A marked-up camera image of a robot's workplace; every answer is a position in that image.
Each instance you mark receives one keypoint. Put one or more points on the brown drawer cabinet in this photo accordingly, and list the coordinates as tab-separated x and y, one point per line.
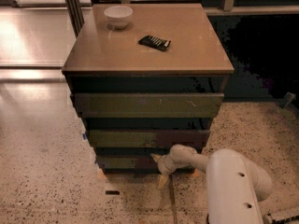
106	60

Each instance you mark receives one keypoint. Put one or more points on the drawer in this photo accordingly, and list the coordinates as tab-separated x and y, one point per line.
137	163
147	105
147	138

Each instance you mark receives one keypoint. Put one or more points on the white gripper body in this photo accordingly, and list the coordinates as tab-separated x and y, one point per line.
163	164

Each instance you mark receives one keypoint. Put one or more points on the white bowl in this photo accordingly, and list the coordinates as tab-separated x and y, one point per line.
118	16

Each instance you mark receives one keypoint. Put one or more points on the middle drawer front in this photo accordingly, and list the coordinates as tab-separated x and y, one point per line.
147	138

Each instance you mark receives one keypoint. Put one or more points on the black remote control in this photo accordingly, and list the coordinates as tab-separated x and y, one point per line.
155	42

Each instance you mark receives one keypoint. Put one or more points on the top drawer front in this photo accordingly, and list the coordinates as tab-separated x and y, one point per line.
147	105

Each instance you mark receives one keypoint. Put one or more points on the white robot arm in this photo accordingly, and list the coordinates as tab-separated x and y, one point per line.
235	185

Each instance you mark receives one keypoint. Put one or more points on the grey power strip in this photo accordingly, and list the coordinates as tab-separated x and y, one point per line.
287	216

